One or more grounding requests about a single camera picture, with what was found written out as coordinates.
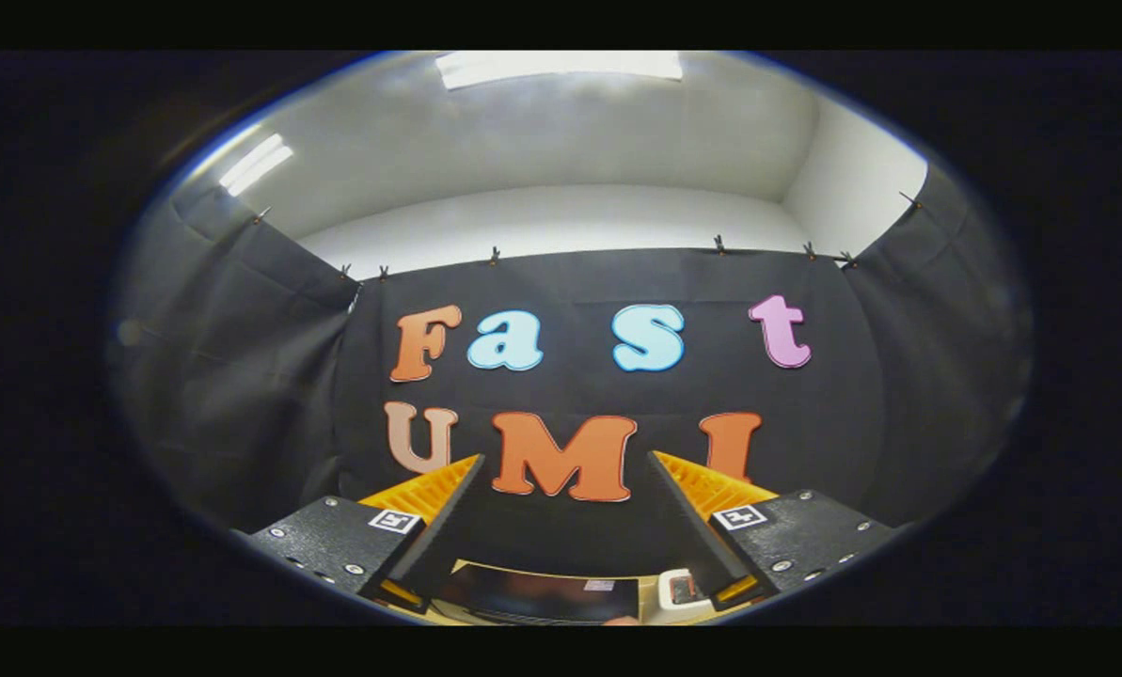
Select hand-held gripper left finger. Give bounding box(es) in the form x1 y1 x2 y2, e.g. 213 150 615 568
231 454 486 617

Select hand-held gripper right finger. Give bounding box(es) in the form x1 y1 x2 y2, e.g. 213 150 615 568
647 449 900 612

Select black toaster oven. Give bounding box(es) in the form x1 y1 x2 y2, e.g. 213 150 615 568
429 560 642 626

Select white pop-up toaster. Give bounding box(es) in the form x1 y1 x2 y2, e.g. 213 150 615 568
653 568 714 624

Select row of black cloth clips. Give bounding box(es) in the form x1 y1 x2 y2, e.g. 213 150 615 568
252 191 924 283

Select ceiling light panel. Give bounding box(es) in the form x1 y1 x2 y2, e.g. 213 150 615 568
218 132 295 197

